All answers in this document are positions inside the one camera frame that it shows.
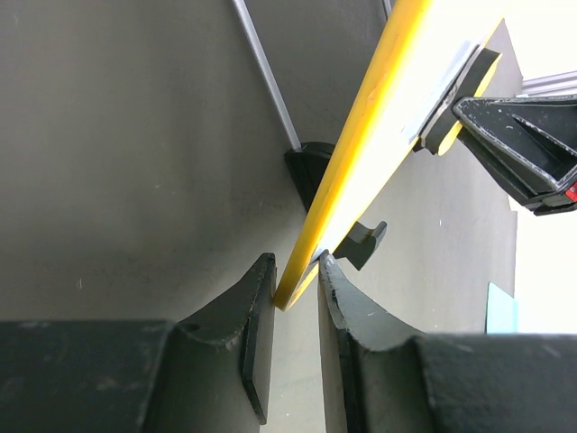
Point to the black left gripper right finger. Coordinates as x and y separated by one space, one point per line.
382 375

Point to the yellow framed whiteboard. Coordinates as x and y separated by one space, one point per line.
422 49

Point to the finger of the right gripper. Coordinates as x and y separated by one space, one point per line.
527 145

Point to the black whiteboard foot far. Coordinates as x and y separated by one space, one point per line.
307 166

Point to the teal foam pad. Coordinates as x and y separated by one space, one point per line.
501 312

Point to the aluminium frame rail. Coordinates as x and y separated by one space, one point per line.
562 84

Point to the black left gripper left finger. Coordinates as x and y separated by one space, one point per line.
209 372

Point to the black whiteboard foot near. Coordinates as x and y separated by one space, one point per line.
360 244

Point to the black whiteboard foot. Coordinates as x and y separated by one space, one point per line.
360 244
307 166

